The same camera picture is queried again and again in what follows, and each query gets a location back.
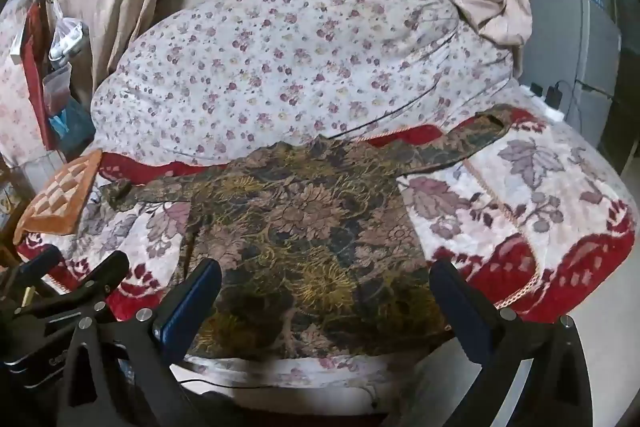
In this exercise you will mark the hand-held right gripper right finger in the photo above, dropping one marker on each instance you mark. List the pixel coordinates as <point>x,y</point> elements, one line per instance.
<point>457,307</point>

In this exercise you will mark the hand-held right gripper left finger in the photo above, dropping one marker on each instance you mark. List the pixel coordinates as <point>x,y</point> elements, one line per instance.
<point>192,299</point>

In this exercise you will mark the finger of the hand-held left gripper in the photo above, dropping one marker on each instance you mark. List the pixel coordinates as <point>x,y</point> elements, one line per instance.
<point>111,268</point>
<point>42,263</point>

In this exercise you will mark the dark floral shirt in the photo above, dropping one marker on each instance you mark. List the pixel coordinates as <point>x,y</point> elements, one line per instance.
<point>310,232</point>

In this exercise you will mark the wooden furniture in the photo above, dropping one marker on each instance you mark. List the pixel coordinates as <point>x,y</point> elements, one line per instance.
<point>7,207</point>

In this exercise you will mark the orange checkered cushion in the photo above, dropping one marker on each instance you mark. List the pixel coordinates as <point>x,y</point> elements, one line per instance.
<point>55,194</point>

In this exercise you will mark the red and white floral blanket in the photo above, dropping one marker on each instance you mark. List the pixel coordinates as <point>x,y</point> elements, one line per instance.
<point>525,207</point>

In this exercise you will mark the blue plastic pack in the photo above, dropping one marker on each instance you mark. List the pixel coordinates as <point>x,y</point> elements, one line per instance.
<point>62,122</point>

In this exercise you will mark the red hanging cloth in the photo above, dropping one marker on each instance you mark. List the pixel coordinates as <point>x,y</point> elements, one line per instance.
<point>37,67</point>

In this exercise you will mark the white plastic bag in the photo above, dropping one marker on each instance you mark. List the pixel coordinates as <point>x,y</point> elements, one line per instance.
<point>67,37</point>

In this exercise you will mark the black power adapter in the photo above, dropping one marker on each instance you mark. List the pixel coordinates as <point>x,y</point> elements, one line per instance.
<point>553,97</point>

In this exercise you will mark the white small-flower quilt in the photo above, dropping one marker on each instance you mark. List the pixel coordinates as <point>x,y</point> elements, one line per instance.
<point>275,57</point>

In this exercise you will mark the white cabinet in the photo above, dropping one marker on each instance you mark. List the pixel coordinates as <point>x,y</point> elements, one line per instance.
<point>570,47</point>

